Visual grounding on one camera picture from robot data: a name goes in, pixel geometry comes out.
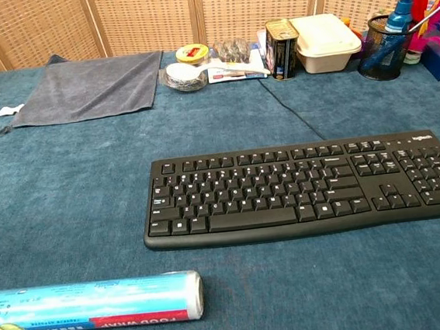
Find black computer keyboard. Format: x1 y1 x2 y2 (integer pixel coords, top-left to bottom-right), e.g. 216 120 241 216
135 128 440 254

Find white red printed box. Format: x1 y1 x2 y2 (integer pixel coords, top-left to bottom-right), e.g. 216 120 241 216
205 53 269 85

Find white plastic spoon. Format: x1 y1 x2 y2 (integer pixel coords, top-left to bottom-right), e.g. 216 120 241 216
165 54 272 86

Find yellow lidded round tin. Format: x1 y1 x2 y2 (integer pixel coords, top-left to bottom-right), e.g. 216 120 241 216
174 41 212 68

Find clear plastic bag of items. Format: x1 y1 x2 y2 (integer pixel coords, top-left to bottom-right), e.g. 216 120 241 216
211 36 253 67

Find dark rectangular tin can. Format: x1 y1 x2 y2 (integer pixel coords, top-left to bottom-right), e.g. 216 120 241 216
262 17 304 83

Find grey microfibre towel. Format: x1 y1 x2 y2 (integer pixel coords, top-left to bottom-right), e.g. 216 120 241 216
0 43 170 136

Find blue table cloth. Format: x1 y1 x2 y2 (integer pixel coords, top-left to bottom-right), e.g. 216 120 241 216
0 25 440 330

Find cream lidded food container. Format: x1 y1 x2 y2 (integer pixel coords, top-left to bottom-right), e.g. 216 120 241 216
289 10 365 77

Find woven rattan folding screen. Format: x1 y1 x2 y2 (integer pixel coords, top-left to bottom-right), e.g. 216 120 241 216
0 0 440 74

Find food wrap roll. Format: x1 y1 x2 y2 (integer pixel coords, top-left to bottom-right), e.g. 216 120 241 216
0 268 207 330

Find black mesh pen holder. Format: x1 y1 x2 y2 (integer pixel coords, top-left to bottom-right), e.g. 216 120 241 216
352 12 418 84

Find white paper scrap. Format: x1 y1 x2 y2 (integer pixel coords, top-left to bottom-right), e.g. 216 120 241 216
0 103 26 117

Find blue spray bottle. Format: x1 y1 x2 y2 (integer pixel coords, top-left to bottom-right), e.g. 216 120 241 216
354 0 424 73

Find black keyboard cable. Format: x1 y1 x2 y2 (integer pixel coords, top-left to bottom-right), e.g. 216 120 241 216
257 72 326 148

